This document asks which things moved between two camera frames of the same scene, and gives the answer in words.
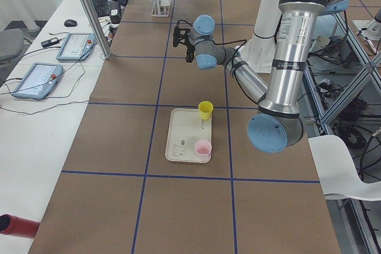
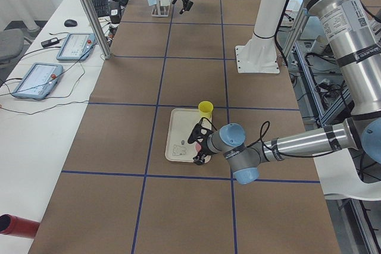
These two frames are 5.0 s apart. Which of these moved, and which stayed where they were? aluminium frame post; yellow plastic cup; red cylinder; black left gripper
Moved: black left gripper
Stayed: aluminium frame post; red cylinder; yellow plastic cup
